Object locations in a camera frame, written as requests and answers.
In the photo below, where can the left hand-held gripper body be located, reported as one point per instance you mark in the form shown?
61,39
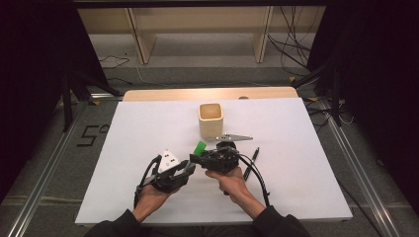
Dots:
168,161

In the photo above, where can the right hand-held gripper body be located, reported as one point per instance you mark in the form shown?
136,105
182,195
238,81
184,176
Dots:
222,159

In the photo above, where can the white stick with green end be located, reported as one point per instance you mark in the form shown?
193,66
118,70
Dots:
199,148

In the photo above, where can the cream square cup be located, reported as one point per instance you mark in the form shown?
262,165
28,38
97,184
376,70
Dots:
210,126

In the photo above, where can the black pen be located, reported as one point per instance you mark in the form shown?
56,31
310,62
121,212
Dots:
252,163

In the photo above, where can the person's right hand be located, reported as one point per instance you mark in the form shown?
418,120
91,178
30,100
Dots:
234,186

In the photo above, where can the person's left hand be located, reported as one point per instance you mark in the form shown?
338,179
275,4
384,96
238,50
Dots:
151,197

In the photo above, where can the white table sheet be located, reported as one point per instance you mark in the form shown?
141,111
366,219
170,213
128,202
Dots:
290,171

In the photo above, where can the black tripod stand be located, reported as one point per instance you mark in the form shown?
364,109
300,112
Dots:
70,95
331,85

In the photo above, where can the light wooden shelf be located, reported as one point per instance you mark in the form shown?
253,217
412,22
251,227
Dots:
201,19

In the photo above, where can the black metal bar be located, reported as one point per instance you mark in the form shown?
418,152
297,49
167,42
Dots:
197,3

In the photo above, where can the black curtain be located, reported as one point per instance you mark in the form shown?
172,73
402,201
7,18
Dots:
382,82
33,82

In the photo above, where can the aluminium floor rail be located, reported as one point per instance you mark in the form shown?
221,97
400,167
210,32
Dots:
362,177
42,184

